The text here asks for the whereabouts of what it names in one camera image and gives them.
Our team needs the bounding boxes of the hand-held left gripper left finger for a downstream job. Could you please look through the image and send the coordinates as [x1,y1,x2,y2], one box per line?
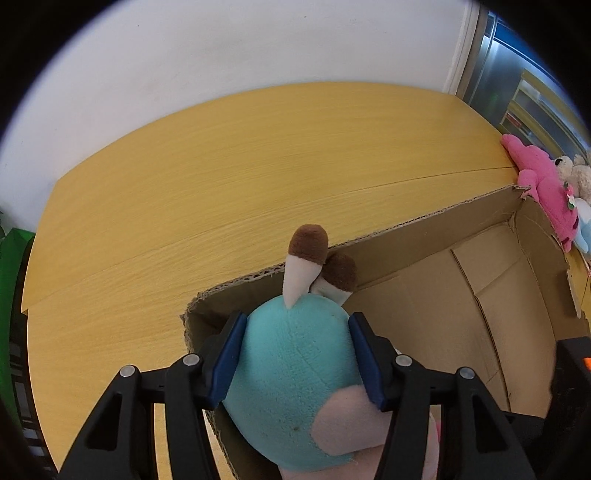
[58,311,247,480]

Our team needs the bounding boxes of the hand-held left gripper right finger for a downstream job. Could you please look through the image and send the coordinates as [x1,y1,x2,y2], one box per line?
[348,313,539,480]

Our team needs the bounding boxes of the plush pig toy teal shirt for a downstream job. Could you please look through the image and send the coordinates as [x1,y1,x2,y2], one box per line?
[222,224,441,480]

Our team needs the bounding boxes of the brown cardboard box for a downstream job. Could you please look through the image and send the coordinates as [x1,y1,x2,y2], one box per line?
[180,184,591,480]

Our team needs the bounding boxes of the wooden desktop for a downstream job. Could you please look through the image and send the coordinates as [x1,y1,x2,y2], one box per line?
[21,82,591,480]

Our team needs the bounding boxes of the light blue plush toy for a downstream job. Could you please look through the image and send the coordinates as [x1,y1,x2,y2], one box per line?
[573,198,591,254]

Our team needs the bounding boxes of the pink plush toy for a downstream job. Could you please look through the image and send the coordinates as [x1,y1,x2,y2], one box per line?
[501,134,583,253]

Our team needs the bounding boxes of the beige teddy bear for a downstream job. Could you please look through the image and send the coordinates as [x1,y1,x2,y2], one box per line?
[554,154,591,204]

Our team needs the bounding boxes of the green board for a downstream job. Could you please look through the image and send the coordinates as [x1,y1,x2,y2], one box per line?
[0,210,35,333]

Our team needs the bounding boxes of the metal cabinet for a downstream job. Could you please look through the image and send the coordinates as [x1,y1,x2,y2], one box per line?
[462,11,591,158]

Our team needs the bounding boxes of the white door trim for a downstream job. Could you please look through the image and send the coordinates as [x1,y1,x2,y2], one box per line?
[443,4,483,97]

